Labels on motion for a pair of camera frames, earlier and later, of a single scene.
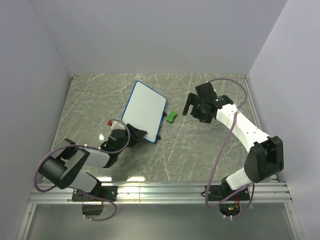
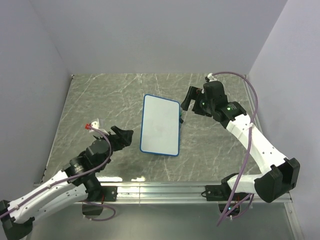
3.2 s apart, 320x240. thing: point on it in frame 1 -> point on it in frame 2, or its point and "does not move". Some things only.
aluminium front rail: x=165 y=193 does not move
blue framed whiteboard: x=144 y=108 -> x=160 y=126
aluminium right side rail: x=252 y=103 does not move
